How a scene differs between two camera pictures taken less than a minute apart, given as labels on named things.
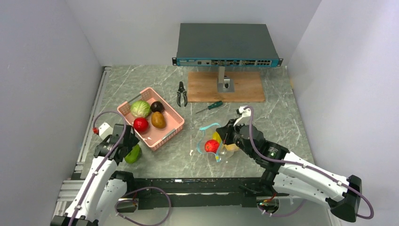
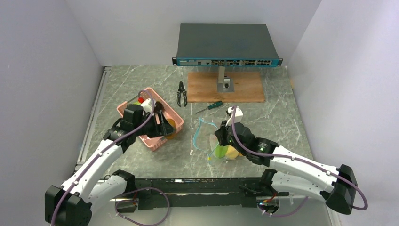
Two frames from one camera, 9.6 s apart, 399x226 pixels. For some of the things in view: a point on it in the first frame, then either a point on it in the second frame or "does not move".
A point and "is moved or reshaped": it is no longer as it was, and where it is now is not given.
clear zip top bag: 206,133 is moved or reshaped
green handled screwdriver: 215,105 does not move
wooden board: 202,87 does not move
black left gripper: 131,142 → 163,128
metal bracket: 224,84 does not move
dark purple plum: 157,106 does not move
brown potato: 158,120 is moved or reshaped
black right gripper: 226,132 does not move
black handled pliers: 181,89 does not move
